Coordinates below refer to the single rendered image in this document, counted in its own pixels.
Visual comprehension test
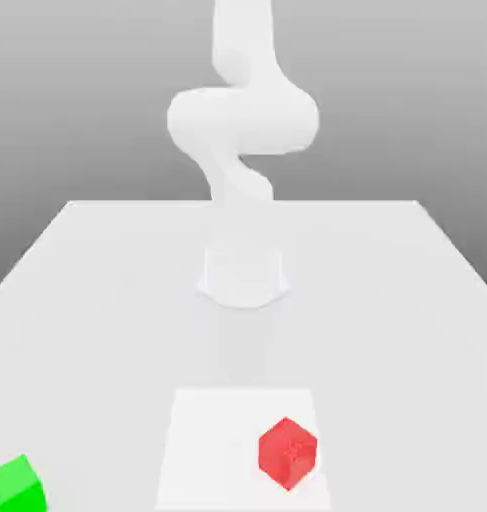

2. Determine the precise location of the small green cube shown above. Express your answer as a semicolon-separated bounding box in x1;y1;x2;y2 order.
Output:
0;453;49;512

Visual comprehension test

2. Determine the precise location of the small red cube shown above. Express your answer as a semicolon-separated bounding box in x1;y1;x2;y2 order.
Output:
257;416;319;492

